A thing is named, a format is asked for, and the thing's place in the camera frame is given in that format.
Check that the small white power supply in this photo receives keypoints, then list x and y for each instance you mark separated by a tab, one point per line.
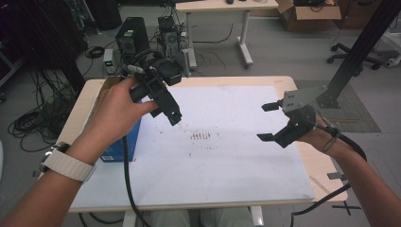
108	61

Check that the grey floor mat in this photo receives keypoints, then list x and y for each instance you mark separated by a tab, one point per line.
356	116

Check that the open grey computer case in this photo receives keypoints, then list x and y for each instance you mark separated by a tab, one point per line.
168	38

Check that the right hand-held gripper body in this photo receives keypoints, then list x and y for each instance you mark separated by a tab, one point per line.
299	121

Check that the black computer tower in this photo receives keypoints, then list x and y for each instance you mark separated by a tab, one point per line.
132	38

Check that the white-legged wooden desk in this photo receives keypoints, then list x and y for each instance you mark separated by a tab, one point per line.
220	5

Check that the black metal stand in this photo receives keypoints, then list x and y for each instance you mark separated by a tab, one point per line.
362	47

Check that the person's right hand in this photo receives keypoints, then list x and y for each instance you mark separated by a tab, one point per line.
324	138

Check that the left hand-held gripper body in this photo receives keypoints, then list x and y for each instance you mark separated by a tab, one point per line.
157	75

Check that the white table leg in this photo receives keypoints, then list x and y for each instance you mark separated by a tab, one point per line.
129	219
257	217

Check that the light wooden table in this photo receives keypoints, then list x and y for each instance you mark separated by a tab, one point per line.
318	160

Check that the black office chair base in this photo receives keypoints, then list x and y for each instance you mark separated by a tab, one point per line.
353	56

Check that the blue cardboard box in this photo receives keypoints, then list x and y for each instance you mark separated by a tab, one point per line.
121	149

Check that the person's left hand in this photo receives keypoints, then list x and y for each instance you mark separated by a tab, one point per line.
110	116

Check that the grey tape strip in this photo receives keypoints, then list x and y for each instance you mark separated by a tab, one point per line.
335	176

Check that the open brown cardboard box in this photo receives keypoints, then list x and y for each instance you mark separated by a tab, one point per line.
302	17

